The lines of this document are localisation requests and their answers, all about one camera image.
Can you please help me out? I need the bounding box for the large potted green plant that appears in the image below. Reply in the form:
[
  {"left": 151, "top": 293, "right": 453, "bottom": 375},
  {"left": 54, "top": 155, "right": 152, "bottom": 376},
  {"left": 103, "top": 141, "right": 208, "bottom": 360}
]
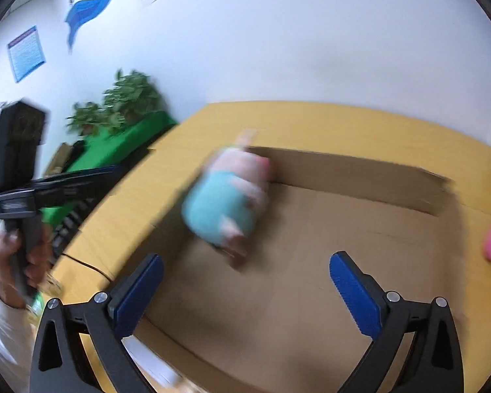
[{"left": 101, "top": 69, "right": 165, "bottom": 128}]

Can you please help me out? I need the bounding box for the white paper sheet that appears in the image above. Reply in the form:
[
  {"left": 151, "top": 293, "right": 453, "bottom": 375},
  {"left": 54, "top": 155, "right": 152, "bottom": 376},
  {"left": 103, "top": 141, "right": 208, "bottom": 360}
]
[{"left": 122, "top": 333, "right": 181, "bottom": 389}]

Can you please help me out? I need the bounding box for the person's left forearm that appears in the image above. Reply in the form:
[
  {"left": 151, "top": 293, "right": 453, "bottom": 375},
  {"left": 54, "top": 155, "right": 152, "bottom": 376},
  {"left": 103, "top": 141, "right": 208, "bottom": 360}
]
[{"left": 0, "top": 290, "right": 35, "bottom": 393}]

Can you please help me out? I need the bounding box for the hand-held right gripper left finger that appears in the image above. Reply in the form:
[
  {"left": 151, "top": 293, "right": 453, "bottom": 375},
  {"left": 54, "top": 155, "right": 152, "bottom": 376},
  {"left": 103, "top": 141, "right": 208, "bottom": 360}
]
[{"left": 29, "top": 253, "right": 165, "bottom": 393}]

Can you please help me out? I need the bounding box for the black cable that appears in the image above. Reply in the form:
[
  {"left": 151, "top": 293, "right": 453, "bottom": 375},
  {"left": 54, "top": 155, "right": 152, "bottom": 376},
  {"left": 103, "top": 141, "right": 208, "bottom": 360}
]
[{"left": 61, "top": 253, "right": 116, "bottom": 284}]

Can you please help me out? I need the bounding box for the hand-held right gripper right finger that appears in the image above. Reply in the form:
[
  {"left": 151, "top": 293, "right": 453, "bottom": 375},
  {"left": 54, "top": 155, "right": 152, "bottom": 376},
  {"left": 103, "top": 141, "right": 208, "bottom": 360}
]
[{"left": 329, "top": 251, "right": 465, "bottom": 393}]

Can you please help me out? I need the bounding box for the person's left hand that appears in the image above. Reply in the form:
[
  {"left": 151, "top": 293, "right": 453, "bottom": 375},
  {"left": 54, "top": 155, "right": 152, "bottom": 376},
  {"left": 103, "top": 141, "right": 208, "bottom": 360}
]
[{"left": 0, "top": 229, "right": 56, "bottom": 309}]

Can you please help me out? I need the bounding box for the brown cardboard box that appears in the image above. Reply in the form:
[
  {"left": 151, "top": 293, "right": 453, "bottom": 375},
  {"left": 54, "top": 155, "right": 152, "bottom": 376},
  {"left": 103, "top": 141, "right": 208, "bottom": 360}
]
[{"left": 106, "top": 145, "right": 491, "bottom": 393}]

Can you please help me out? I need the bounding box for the green artificial turf mat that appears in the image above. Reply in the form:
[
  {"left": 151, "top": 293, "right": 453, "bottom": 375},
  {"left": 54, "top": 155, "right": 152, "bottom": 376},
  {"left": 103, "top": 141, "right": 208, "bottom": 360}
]
[{"left": 40, "top": 110, "right": 179, "bottom": 230}]

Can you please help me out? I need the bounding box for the yellow wooden desk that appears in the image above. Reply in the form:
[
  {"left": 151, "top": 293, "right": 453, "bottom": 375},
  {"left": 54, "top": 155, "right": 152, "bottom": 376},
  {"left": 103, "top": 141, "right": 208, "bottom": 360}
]
[{"left": 49, "top": 100, "right": 491, "bottom": 393}]

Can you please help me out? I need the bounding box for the blue framed wall poster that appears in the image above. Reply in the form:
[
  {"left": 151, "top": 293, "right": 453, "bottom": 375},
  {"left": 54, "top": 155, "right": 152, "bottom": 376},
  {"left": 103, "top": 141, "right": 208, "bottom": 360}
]
[{"left": 7, "top": 25, "right": 47, "bottom": 84}]

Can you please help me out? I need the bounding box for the blue wave wall decal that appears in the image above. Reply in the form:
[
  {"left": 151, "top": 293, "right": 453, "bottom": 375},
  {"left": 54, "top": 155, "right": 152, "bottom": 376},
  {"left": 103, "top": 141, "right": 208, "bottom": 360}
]
[{"left": 64, "top": 0, "right": 132, "bottom": 52}]

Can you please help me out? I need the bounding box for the teal and pink plush pig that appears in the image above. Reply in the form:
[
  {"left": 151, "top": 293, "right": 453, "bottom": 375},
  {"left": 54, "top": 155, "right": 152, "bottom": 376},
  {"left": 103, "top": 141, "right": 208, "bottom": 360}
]
[{"left": 181, "top": 129, "right": 273, "bottom": 271}]

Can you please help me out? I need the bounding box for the black keyboard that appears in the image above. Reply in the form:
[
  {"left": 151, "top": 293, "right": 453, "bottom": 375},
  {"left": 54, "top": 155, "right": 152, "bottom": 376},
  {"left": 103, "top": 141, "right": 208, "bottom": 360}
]
[{"left": 50, "top": 198, "right": 97, "bottom": 256}]

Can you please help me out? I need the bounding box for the small potted green plant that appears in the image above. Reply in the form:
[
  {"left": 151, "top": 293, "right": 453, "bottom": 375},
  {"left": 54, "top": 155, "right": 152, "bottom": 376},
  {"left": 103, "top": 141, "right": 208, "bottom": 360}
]
[{"left": 65, "top": 102, "right": 124, "bottom": 137}]

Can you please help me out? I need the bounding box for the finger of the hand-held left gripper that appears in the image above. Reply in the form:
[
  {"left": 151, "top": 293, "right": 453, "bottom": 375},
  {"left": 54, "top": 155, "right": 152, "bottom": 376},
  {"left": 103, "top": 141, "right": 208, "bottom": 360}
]
[{"left": 32, "top": 165, "right": 125, "bottom": 210}]

